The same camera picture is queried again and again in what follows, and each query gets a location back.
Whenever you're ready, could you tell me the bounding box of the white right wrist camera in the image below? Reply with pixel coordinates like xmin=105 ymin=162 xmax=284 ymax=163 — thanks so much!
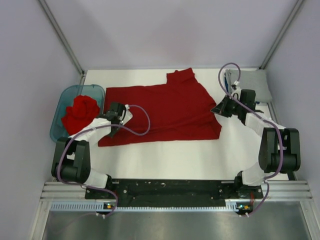
xmin=231 ymin=80 xmax=242 ymax=101

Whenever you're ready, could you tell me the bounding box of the aluminium frame rail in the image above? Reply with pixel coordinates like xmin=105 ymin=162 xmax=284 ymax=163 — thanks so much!
xmin=40 ymin=179 xmax=313 ymax=201

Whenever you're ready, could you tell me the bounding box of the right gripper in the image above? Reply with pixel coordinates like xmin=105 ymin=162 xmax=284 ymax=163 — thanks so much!
xmin=210 ymin=95 xmax=243 ymax=118

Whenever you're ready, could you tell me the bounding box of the purple cable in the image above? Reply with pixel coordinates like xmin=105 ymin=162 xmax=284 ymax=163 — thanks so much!
xmin=217 ymin=62 xmax=285 ymax=218
xmin=56 ymin=104 xmax=152 ymax=221

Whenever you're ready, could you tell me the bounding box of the folded blue white t-shirt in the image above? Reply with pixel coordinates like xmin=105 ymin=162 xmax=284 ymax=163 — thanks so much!
xmin=223 ymin=72 xmax=232 ymax=93

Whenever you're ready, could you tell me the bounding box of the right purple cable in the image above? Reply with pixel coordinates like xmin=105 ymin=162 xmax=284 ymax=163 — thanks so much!
xmin=217 ymin=62 xmax=285 ymax=218

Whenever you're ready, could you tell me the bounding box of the bright red t-shirt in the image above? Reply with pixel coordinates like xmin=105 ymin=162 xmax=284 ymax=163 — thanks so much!
xmin=61 ymin=95 xmax=100 ymax=135

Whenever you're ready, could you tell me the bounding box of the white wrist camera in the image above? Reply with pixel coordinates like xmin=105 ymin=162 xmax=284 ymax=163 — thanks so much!
xmin=231 ymin=80 xmax=242 ymax=101
xmin=120 ymin=104 xmax=133 ymax=125

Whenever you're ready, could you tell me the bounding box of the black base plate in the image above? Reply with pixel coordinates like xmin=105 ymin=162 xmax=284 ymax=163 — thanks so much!
xmin=84 ymin=177 xmax=266 ymax=208

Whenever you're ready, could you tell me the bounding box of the dark red t-shirt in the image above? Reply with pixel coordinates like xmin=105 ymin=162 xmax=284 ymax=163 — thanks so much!
xmin=98 ymin=68 xmax=222 ymax=147

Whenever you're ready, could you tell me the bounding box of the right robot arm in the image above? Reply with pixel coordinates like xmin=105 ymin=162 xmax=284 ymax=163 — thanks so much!
xmin=210 ymin=89 xmax=301 ymax=198

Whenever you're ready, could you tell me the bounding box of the folded grey t-shirt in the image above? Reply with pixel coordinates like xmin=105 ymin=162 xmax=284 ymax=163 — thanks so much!
xmin=225 ymin=69 xmax=272 ymax=103

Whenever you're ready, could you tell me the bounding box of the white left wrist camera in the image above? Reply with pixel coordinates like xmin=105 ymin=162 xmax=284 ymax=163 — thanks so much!
xmin=120 ymin=104 xmax=133 ymax=125

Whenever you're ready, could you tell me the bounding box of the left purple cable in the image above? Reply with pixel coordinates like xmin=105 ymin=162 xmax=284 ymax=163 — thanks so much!
xmin=56 ymin=104 xmax=152 ymax=221

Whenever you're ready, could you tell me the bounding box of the grey slotted cable duct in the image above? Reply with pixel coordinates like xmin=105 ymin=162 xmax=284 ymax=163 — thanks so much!
xmin=49 ymin=201 xmax=253 ymax=213

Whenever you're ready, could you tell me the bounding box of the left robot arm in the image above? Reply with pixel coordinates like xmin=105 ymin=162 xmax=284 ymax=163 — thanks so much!
xmin=51 ymin=102 xmax=133 ymax=199

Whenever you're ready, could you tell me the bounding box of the teal plastic bin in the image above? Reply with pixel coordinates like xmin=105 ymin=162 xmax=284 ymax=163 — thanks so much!
xmin=50 ymin=84 xmax=105 ymax=142

